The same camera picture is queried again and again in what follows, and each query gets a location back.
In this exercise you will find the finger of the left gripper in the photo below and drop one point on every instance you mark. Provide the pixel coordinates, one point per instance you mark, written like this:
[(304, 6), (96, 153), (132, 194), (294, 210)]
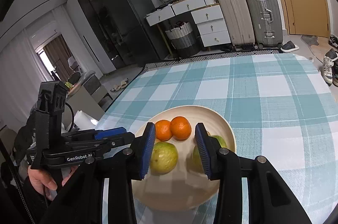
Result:
[(103, 144), (105, 132)]

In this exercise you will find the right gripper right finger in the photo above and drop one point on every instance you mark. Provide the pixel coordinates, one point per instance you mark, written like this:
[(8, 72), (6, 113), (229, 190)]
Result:
[(223, 165)]

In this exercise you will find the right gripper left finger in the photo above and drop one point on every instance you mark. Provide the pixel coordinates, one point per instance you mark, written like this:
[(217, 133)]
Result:
[(130, 163)]

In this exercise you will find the green yellow citrus fruit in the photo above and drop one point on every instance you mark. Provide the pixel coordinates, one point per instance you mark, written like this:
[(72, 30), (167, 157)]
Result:
[(196, 157)]

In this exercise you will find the large orange mandarin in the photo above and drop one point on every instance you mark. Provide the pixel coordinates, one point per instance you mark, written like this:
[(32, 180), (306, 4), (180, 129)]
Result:
[(180, 128)]

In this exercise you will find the yellow guava fruit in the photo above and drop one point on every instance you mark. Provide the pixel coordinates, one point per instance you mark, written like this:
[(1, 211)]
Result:
[(164, 158)]

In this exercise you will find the small orange mandarin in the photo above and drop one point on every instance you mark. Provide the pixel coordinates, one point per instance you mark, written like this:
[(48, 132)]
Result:
[(163, 132)]

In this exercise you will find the person's left hand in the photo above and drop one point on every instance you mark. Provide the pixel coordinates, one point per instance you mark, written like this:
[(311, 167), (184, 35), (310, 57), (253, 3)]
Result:
[(41, 180)]

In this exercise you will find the white paper towel roll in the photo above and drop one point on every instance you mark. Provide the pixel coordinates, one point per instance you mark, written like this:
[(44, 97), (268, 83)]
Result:
[(84, 121)]

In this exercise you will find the cream oval plate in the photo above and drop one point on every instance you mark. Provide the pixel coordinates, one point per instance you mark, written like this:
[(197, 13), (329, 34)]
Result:
[(186, 186)]

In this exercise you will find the teal checked tablecloth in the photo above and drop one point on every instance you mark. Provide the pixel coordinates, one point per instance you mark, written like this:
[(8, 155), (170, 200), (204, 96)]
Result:
[(278, 106)]

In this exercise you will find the dark grey refrigerator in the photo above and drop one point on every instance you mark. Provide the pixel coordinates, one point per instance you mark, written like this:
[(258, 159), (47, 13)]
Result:
[(143, 42)]

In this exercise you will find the woven laundry basket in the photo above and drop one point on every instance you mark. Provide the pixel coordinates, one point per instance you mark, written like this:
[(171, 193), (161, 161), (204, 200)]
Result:
[(183, 40)]

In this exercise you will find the white drawer cabinet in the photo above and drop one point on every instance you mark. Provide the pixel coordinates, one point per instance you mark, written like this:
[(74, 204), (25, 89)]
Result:
[(207, 15)]

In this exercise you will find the white sneaker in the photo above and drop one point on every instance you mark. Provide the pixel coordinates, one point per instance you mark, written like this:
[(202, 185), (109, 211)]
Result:
[(328, 63)]

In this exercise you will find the beige ribbed suitcase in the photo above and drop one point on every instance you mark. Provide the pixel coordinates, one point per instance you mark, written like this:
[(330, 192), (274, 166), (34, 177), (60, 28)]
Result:
[(237, 17)]

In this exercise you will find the silver aluminium suitcase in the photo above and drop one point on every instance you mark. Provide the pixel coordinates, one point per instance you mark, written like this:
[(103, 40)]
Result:
[(266, 21)]

